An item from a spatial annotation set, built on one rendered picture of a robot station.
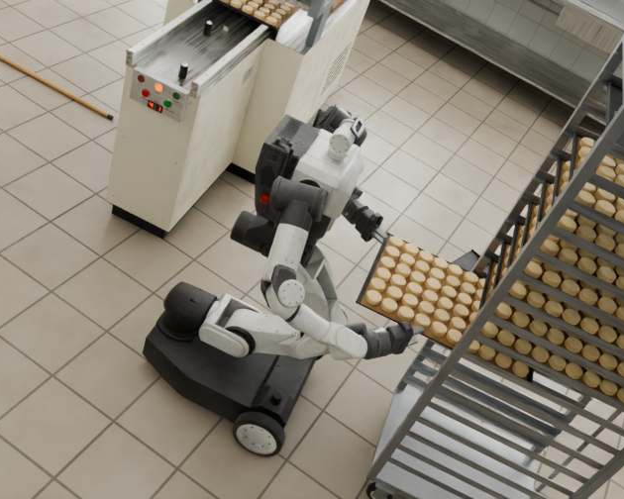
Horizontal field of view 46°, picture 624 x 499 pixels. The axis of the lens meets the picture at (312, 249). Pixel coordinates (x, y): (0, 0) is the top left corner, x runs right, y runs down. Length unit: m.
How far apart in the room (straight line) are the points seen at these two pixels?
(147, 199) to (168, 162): 0.26
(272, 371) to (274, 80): 1.46
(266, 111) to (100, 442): 1.80
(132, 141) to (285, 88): 0.82
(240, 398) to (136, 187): 1.13
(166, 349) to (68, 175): 1.24
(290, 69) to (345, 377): 1.46
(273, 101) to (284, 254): 1.75
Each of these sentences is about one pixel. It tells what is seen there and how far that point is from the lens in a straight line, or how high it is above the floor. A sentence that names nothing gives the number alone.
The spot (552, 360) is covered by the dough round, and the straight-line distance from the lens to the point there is 2.37.
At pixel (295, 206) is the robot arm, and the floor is 1.16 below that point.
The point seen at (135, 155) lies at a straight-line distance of 3.32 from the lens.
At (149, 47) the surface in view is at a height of 0.88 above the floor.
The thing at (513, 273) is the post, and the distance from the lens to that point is 2.08.
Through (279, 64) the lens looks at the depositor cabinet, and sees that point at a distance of 3.61.
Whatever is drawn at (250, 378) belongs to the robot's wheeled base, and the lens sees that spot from 2.90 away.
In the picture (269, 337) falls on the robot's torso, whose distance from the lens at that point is 2.77.
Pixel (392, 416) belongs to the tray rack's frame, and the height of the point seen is 0.15.
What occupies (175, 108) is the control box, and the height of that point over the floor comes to 0.76.
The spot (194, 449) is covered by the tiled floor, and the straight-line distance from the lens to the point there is 2.88.
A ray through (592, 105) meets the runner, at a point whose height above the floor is 1.59.
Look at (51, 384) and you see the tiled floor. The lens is 2.97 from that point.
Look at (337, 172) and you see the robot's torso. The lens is 2.21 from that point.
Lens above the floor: 2.44
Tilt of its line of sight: 40 degrees down
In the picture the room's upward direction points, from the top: 23 degrees clockwise
